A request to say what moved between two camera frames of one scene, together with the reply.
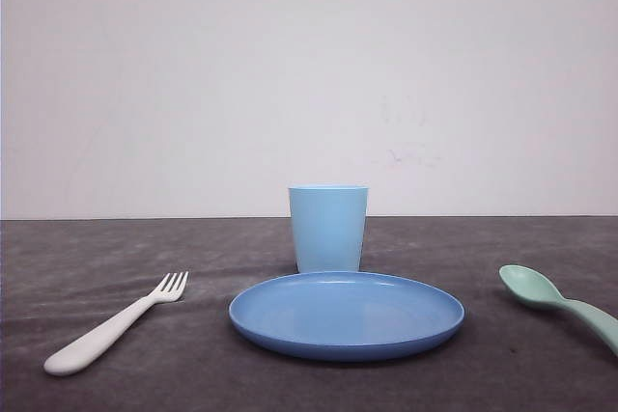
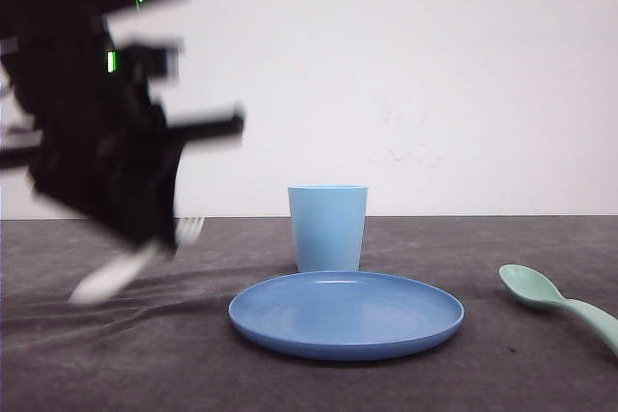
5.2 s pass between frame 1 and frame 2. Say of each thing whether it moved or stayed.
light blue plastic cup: stayed
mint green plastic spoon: stayed
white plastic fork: moved
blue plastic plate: stayed
